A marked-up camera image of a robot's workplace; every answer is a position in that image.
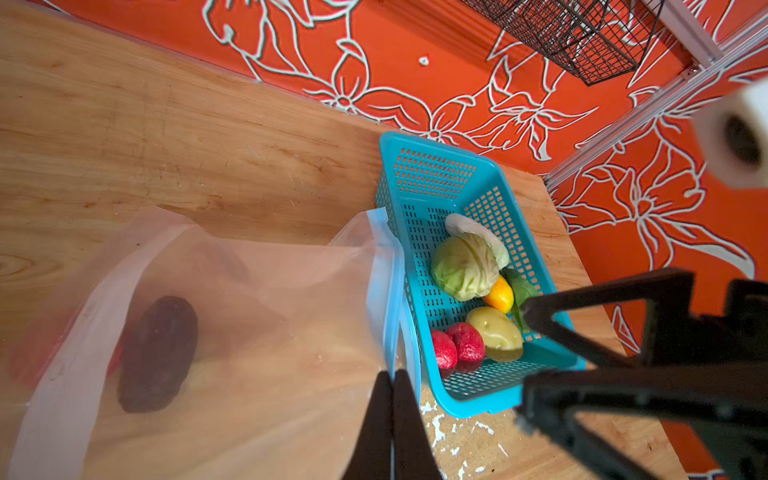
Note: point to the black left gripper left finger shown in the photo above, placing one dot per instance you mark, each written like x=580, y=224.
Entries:
x=372, y=455

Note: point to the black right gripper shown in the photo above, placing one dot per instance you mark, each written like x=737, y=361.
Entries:
x=724, y=400

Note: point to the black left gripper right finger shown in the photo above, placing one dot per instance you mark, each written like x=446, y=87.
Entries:
x=412, y=457

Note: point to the clear zip top bag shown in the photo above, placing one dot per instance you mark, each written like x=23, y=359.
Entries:
x=291, y=339

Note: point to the dark brown avocado toy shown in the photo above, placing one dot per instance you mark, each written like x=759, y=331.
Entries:
x=157, y=355

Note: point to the red radish toy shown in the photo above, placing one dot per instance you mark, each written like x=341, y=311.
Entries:
x=38, y=347

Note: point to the red strawberry toy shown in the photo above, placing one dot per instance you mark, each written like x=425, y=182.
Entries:
x=445, y=352

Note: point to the red round fruit toy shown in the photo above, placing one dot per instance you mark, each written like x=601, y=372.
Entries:
x=470, y=347

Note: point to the yellow green potato toy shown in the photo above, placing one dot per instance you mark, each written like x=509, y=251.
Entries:
x=502, y=338

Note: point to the yellow orange pepper toy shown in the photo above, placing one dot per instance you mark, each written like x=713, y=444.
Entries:
x=501, y=296

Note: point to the green cabbage toy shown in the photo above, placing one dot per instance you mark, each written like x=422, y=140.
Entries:
x=464, y=267

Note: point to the white daikon toy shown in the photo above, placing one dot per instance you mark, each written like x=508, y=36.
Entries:
x=458, y=224

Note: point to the teal plastic perforated basket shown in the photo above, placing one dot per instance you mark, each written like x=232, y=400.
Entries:
x=421, y=183

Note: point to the aluminium frame rail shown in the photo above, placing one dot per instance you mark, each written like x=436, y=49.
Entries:
x=709, y=59

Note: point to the black wire wall basket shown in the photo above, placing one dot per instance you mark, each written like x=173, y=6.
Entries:
x=594, y=40

